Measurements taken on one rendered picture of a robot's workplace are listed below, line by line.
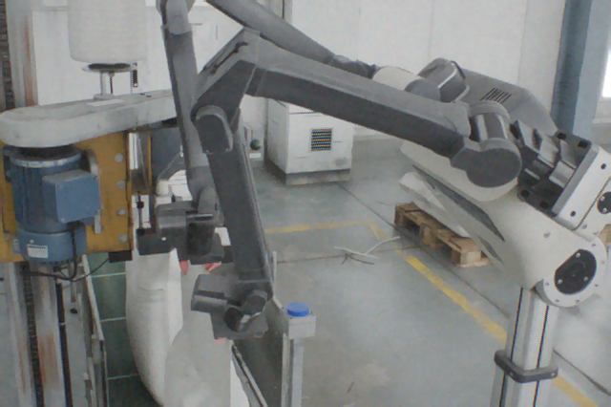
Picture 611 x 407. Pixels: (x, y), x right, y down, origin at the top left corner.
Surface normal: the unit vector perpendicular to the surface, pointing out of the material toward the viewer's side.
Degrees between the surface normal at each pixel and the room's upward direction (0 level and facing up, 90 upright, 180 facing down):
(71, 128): 90
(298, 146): 90
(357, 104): 113
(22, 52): 90
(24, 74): 90
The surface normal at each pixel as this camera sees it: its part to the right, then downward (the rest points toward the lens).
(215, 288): 0.21, -0.68
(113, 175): 0.34, 0.33
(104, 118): 0.86, 0.20
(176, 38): 0.27, 0.52
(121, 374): 0.04, -0.94
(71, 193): 0.71, 0.26
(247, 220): 0.05, 0.71
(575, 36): -0.94, 0.08
